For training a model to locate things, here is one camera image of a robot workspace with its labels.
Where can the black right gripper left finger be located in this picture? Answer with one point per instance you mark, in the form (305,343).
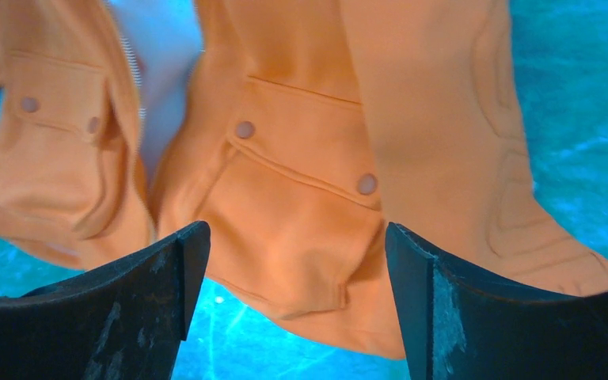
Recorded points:
(123,320)

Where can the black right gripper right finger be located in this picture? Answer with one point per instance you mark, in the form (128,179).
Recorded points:
(461,321)

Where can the orange jacket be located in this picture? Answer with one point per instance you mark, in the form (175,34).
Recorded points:
(297,129)

